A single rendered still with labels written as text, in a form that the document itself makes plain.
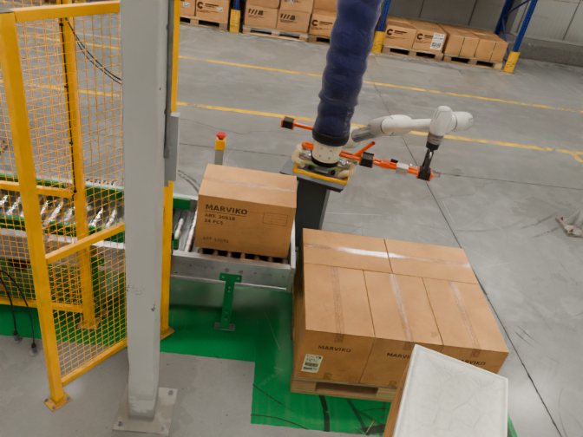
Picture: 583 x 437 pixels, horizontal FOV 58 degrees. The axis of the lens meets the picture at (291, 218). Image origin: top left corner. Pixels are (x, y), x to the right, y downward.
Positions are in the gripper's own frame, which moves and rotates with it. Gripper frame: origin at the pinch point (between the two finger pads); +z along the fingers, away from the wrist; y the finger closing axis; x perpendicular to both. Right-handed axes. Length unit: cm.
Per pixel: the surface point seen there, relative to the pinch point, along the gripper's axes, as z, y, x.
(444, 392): 25, 141, 18
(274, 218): 42, 26, -80
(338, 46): -64, 12, -64
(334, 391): 125, 72, -18
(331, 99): -36, 12, -62
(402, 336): 73, 65, 11
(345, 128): -19, 8, -51
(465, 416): 25, 150, 25
